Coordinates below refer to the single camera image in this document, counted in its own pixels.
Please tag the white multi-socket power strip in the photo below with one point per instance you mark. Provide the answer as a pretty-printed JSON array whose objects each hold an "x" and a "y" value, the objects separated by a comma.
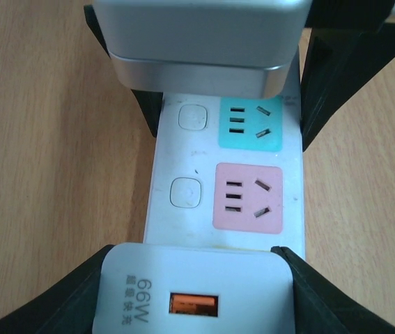
[{"x": 228, "y": 172}]

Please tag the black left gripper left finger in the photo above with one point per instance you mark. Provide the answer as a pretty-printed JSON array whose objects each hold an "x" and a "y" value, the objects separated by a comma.
[{"x": 66, "y": 307}]

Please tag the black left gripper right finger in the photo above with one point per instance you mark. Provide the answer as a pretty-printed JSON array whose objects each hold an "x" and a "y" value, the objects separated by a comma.
[{"x": 321, "y": 307}]

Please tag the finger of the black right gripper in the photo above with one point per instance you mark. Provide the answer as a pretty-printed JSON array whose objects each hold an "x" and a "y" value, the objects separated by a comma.
[
  {"x": 149, "y": 102},
  {"x": 338, "y": 64}
]

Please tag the white USB charger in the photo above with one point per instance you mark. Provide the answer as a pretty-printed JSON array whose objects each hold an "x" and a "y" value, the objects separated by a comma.
[{"x": 164, "y": 289}]

